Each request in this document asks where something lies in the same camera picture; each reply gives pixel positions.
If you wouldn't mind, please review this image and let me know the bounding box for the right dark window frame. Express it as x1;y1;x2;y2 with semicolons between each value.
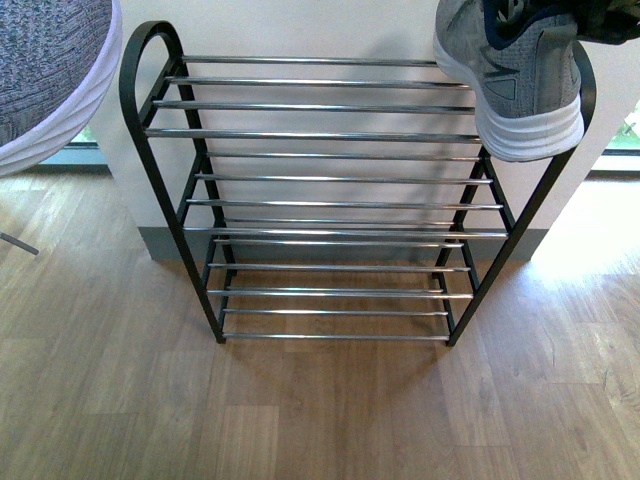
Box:
589;148;639;178

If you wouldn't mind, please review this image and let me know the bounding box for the dark window frame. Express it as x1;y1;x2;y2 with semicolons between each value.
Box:
589;148;639;178
1;142;110;177

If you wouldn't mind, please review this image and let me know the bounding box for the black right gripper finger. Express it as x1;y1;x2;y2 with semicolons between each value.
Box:
575;0;639;44

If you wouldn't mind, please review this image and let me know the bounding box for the grey knit sneaker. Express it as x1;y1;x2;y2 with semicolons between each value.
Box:
433;1;584;162
1;1;123;176

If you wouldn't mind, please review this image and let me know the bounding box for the black metal shoe rack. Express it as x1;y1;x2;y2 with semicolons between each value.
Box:
119;21;571;346

